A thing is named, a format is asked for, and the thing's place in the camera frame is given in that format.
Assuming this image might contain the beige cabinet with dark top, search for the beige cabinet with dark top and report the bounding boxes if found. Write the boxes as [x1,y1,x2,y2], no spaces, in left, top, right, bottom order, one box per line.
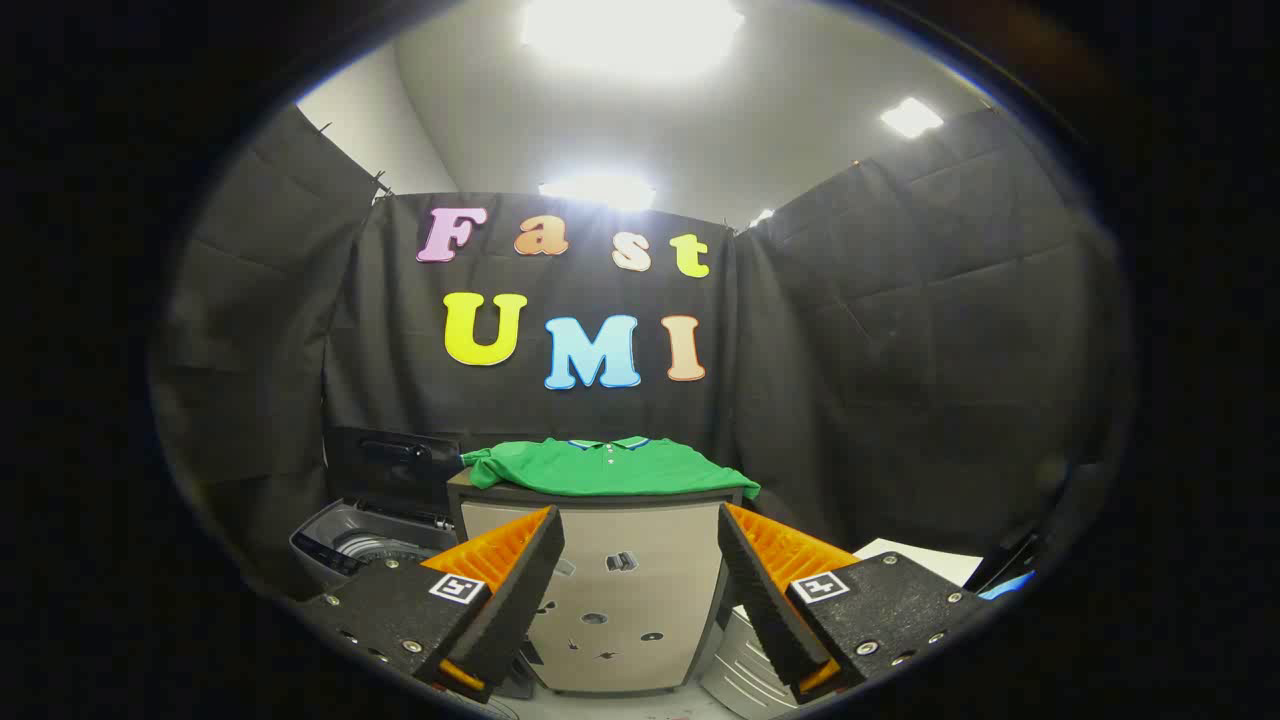
[447,470,746,698]

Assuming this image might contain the green polo shirt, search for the green polo shirt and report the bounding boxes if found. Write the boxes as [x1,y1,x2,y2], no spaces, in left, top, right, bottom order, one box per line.
[460,436,761,500]

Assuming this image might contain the white sheet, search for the white sheet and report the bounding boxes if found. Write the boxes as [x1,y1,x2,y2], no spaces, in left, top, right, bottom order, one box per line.
[855,538,986,587]

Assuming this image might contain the grey washing machine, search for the grey washing machine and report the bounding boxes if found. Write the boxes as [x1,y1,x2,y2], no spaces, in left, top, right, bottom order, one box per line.
[290,498,461,593]

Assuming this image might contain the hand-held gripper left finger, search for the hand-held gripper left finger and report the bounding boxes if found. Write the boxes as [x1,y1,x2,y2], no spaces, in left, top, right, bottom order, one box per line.
[295,505,566,704]

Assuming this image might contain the oval ceiling light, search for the oval ceiling light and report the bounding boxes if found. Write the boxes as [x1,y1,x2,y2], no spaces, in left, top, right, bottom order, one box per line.
[540,175,657,211]

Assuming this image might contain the large ceiling light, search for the large ceiling light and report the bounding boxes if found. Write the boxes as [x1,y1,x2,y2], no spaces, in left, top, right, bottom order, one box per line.
[520,0,746,81]

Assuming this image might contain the black backdrop cloth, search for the black backdrop cloth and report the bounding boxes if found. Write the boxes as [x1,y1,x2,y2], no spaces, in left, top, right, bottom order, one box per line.
[150,105,1131,601]

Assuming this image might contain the rectangular ceiling light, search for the rectangular ceiling light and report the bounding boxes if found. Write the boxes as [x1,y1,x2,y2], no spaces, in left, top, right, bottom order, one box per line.
[880,97,944,139]

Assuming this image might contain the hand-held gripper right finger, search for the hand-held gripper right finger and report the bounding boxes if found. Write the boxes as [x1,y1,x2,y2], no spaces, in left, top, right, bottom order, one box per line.
[717,502,997,705]

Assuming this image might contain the silver ribbed container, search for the silver ribbed container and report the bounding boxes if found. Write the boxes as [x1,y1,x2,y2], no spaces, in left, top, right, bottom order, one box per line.
[698,605,801,717]

